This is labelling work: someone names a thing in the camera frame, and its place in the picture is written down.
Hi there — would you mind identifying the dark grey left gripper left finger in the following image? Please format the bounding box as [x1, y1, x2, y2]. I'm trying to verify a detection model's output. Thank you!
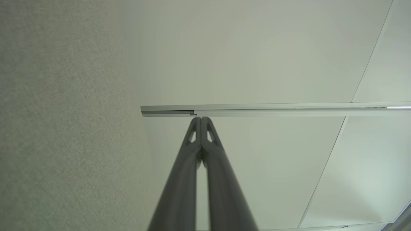
[148, 117, 202, 231]

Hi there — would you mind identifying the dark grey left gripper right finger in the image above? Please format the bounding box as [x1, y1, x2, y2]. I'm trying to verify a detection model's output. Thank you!
[201, 117, 259, 231]

